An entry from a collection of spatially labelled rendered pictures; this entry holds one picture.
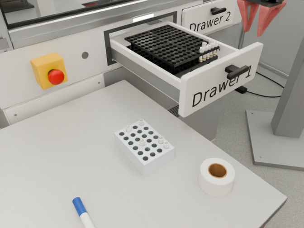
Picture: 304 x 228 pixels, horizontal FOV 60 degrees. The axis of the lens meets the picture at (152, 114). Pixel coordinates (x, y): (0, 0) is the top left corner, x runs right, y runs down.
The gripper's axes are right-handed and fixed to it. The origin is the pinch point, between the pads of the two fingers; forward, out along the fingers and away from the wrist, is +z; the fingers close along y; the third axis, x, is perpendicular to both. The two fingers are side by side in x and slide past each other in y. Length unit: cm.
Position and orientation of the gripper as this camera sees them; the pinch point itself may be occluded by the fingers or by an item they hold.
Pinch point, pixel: (253, 30)
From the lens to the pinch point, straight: 65.3
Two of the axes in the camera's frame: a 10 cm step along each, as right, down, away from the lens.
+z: -0.2, 7.7, 6.4
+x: -7.7, 4.0, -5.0
